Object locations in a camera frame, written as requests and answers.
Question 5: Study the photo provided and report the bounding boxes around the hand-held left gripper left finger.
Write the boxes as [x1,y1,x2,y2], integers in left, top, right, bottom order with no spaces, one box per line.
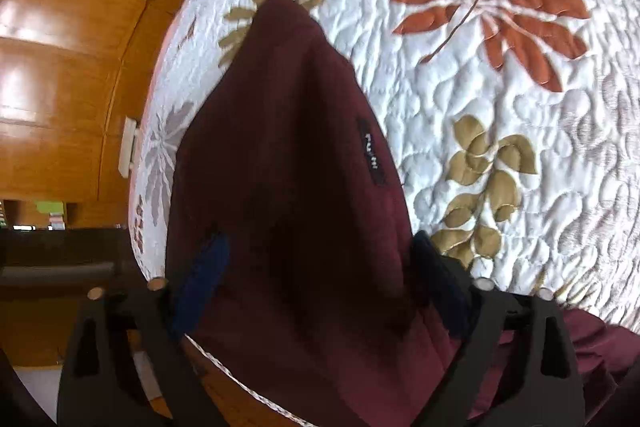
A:
[57,232,231,427]

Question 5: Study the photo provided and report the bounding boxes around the wooden wardrobe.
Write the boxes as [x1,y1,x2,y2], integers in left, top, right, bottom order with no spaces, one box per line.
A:
[0,0,241,228]

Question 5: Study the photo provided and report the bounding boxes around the white wall switch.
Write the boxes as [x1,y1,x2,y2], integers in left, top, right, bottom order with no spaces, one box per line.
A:
[119,117,142,178]

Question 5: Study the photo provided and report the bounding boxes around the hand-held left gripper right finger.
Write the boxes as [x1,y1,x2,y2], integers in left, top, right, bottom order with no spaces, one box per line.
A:
[410,231,586,427]

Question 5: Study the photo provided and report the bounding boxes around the dark low table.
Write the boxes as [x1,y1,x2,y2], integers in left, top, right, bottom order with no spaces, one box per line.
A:
[0,227,136,289]

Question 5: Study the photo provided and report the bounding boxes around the maroon pants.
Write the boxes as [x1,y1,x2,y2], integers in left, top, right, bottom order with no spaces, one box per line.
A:
[165,0,640,427]

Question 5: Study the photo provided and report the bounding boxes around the floral quilted bedspread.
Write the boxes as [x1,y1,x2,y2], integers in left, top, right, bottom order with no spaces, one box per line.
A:
[127,0,640,335]

